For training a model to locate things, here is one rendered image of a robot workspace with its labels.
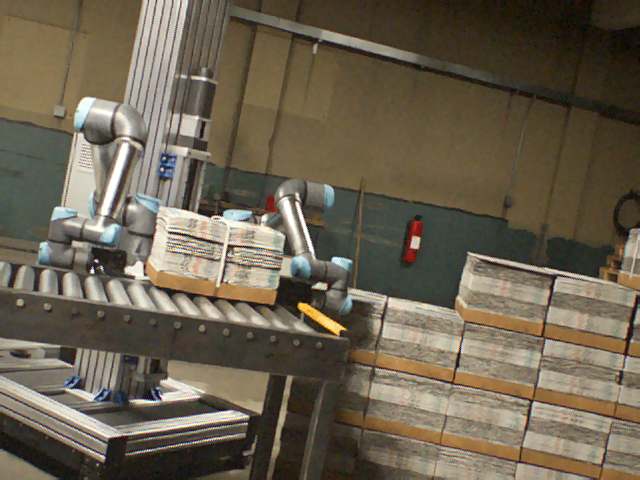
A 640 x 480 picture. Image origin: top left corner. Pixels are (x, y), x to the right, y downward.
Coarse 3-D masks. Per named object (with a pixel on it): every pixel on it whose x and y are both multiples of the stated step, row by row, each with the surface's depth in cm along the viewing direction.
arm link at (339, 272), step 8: (328, 264) 303; (336, 264) 304; (344, 264) 304; (352, 264) 307; (328, 272) 302; (336, 272) 303; (344, 272) 304; (328, 280) 303; (336, 280) 304; (344, 280) 305; (328, 288) 306; (336, 288) 305; (344, 288) 305
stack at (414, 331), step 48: (384, 336) 321; (432, 336) 320; (480, 336) 318; (528, 336) 317; (384, 384) 321; (432, 384) 319; (528, 384) 317; (576, 384) 316; (288, 432) 325; (336, 432) 324; (384, 432) 324; (480, 432) 319; (528, 432) 317; (576, 432) 316
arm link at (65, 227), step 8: (56, 208) 276; (64, 208) 276; (56, 216) 275; (64, 216) 275; (72, 216) 276; (56, 224) 275; (64, 224) 275; (72, 224) 274; (80, 224) 274; (56, 232) 275; (64, 232) 275; (72, 232) 274; (80, 232) 274; (48, 240) 276; (56, 240) 275; (64, 240) 276; (72, 240) 279; (80, 240) 276
